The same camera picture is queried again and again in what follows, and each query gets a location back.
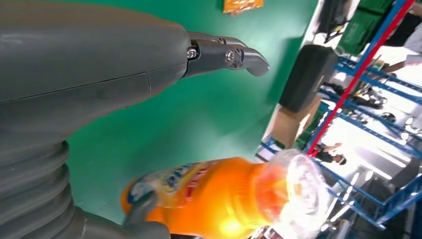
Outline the orange detergent bottle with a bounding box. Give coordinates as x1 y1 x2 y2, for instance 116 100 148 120
119 148 331 239

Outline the yellow taped cardboard mat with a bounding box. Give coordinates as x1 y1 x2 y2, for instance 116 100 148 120
222 0 265 16

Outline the brown cardboard box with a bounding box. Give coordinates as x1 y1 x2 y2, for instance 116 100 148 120
268 96 323 150

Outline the black carrying case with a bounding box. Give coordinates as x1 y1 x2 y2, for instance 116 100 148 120
278 44 339 114

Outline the green plastic crate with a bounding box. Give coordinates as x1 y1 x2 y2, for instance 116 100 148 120
335 0 396 57
293 109 327 151

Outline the person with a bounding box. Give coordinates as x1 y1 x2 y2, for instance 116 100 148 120
382 3 422 74
314 142 347 166

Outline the red metal beam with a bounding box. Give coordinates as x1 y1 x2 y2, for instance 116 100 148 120
306 0 417 156

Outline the blue metal shelving rack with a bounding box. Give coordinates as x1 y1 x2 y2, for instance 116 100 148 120
255 0 422 232

